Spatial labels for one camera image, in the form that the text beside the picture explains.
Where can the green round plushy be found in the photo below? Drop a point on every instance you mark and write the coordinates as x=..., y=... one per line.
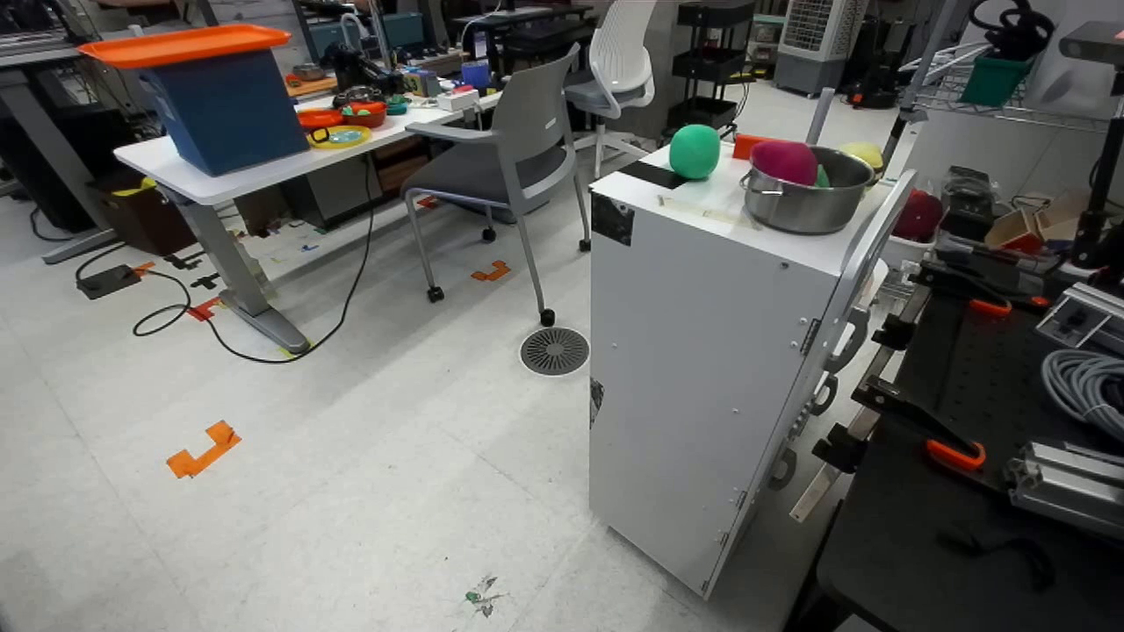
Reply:
x=698, y=152

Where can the white toy kitchen cupboard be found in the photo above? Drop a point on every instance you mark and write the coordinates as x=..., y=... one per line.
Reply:
x=691, y=374

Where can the steel cooking pot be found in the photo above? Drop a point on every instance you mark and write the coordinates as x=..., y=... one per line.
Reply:
x=802, y=210

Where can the pink round plushy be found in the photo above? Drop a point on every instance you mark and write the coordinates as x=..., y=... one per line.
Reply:
x=784, y=162

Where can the small green plushy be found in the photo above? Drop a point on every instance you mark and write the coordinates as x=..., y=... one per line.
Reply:
x=823, y=175

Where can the black round floor plate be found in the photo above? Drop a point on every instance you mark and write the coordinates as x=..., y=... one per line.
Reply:
x=554, y=353

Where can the small orange floor tape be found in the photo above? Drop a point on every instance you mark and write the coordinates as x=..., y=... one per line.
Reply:
x=492, y=270

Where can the black flat panel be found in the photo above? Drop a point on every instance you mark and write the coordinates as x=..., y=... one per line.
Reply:
x=650, y=173

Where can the grey plastic wheeled chair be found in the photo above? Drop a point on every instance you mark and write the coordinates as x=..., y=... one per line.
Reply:
x=533, y=118

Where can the small white box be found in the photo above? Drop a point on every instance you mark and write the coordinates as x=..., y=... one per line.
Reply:
x=461, y=99

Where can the orange rectangular block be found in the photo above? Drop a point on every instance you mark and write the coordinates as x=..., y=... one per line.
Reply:
x=746, y=147

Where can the black shelf cart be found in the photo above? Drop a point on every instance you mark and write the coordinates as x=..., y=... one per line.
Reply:
x=708, y=109

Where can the white plastic chair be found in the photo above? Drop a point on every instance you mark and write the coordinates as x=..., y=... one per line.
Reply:
x=618, y=65

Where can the orange plastic dish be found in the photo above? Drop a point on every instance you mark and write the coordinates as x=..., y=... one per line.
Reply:
x=363, y=112

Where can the yellow green plate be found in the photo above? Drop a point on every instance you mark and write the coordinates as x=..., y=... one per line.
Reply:
x=337, y=137

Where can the yellow striped plush sponge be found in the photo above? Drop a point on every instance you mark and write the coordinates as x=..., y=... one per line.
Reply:
x=865, y=157

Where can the orange tape strip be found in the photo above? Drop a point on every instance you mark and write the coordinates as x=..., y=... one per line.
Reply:
x=204, y=309

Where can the white air purifier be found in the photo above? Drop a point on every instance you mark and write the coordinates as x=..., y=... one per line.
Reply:
x=813, y=45

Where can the white office desk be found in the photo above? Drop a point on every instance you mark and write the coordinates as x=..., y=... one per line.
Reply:
x=199, y=175

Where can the blue storage bin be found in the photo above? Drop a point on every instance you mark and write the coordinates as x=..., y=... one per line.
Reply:
x=221, y=109

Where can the black perforated work table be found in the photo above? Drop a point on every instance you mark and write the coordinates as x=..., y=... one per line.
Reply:
x=937, y=547

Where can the black power brick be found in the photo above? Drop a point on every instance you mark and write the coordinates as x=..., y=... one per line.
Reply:
x=108, y=282

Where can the orange bin lid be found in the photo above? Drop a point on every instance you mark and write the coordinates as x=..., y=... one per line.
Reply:
x=180, y=45

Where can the green box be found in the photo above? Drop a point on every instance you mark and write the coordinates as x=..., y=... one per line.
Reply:
x=995, y=77

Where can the large orange floor tape bracket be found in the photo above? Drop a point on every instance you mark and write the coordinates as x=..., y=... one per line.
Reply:
x=196, y=462

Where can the aluminium extrusion with bracket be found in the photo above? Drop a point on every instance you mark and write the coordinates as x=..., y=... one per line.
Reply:
x=1065, y=487
x=1091, y=313

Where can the black camera stand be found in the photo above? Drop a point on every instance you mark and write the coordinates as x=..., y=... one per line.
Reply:
x=1109, y=175

